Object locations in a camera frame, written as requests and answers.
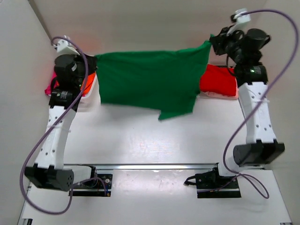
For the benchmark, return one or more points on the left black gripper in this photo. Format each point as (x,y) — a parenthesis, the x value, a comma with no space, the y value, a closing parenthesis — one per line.
(93,60)

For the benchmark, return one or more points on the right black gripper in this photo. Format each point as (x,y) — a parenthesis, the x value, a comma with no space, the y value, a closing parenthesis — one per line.
(219,42)

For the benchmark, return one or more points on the green t shirt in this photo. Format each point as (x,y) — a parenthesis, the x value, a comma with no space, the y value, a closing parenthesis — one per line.
(168,81)

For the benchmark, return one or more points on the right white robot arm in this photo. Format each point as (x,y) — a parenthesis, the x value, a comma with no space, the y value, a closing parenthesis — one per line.
(261,146)

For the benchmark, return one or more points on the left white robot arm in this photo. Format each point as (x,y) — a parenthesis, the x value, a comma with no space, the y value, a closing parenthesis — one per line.
(48,171)

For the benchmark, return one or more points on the orange t shirt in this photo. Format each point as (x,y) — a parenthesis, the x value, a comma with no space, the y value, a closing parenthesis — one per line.
(89,83)

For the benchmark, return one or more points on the red folded t shirt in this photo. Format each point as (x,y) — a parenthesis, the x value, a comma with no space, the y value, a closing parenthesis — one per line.
(215,74)

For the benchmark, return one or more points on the white plastic basket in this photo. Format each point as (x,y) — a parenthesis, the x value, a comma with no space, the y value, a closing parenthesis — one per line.
(92,100)

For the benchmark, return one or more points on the magenta t shirt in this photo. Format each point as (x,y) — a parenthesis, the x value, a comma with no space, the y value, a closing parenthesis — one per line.
(53,83)

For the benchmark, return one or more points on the pink folded t shirt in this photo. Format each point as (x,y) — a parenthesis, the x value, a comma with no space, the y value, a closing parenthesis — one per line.
(218,90)

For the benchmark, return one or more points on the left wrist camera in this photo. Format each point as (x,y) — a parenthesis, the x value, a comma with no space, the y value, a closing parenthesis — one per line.
(64,47)

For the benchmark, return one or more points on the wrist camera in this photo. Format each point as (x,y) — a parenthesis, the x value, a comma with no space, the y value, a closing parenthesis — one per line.
(64,47)
(239,19)

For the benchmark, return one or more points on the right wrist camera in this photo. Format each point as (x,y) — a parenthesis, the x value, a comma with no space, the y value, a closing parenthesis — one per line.
(239,19)

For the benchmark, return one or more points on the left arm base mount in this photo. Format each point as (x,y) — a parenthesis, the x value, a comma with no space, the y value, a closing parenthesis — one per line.
(95,188)

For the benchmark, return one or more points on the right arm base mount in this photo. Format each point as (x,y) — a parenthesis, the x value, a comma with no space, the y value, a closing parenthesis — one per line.
(211,185)

